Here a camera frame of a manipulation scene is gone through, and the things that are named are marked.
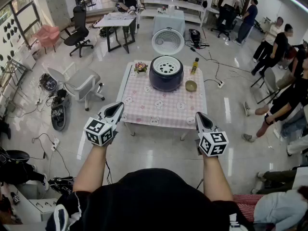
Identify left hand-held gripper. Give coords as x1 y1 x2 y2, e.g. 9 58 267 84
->
83 102 125 147

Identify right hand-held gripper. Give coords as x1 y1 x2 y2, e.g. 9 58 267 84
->
195 112 229 158

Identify white perforated steamer tray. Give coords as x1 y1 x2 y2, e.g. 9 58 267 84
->
153 56 181 76

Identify person's right forearm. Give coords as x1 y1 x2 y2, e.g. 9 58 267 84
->
201 154 234 202

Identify person's left forearm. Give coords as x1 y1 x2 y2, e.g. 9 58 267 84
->
72 143 108 193

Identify small white table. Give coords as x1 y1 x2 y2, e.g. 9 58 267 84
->
116 61 208 141

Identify white grey office chair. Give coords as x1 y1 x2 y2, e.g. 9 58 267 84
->
47 67 106 112

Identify black gear bag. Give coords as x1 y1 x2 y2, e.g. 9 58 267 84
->
51 89 70 131
189 28 202 48

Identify potted purple flowers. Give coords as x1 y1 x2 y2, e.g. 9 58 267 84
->
134 61 149 77

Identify dark blue rice cooker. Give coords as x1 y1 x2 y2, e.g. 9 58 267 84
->
149 26 185 92

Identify yellow oil bottle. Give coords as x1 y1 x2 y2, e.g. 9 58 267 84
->
190 57 200 76

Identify grey black-legged chair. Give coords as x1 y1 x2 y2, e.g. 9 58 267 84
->
250 67 281 104

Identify person's black shirt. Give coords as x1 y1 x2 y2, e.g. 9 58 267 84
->
56 167 256 231

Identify white desk black legs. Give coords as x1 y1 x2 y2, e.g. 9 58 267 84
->
94 12 137 54

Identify black mesh office chair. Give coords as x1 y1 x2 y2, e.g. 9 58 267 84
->
64 5 94 58

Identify pink chair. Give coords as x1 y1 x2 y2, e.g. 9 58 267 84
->
33 24 61 55

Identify black round seat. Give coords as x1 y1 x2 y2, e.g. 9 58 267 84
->
5 149 31 164

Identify table with pale blue cloth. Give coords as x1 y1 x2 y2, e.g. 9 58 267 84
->
153 8 186 37

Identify white low cabinet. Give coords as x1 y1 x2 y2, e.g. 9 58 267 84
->
14 180 64 223

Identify white locker cabinet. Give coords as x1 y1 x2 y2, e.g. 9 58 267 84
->
44 0 71 31

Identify white shelf rack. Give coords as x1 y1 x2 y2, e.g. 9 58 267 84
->
139 0 215 27

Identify black framed window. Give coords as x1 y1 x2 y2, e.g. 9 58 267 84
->
0 0 40 50

